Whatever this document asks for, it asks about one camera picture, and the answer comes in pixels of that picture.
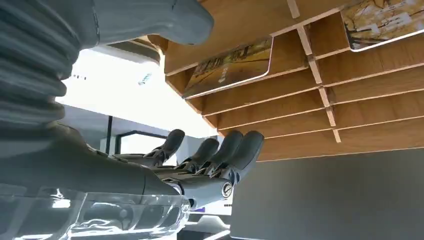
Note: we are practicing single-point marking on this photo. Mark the pale yellow printed card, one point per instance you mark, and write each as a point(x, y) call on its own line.
point(381, 23)

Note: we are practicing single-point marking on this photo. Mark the brown printed card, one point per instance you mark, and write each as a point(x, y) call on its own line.
point(232, 66)

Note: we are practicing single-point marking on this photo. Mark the ribbed grey right arm sleeve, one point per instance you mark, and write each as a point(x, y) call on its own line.
point(33, 59)

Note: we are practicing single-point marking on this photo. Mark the black metal frame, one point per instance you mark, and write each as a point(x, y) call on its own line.
point(111, 136)

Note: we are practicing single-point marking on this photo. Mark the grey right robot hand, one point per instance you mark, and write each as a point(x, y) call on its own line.
point(82, 165)

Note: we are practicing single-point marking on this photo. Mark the wooden card box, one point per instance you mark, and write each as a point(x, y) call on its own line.
point(364, 106)

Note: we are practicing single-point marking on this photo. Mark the clear plastic cover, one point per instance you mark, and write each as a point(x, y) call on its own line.
point(99, 218)

